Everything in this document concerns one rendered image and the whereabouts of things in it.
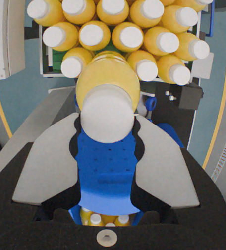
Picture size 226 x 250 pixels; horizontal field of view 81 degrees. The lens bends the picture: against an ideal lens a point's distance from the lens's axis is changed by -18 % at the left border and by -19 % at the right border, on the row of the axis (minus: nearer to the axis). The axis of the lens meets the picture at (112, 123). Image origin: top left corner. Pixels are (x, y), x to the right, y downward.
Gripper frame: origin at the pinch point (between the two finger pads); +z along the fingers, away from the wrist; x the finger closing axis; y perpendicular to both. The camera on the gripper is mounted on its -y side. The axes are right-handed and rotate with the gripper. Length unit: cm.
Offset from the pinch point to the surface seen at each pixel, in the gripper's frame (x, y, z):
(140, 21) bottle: 5.7, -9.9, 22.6
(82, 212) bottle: -8, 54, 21
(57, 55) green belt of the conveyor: -15.7, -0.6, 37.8
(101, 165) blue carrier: -0.5, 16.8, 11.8
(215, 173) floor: 175, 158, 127
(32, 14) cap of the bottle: -14.5, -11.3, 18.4
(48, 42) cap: -11.1, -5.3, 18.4
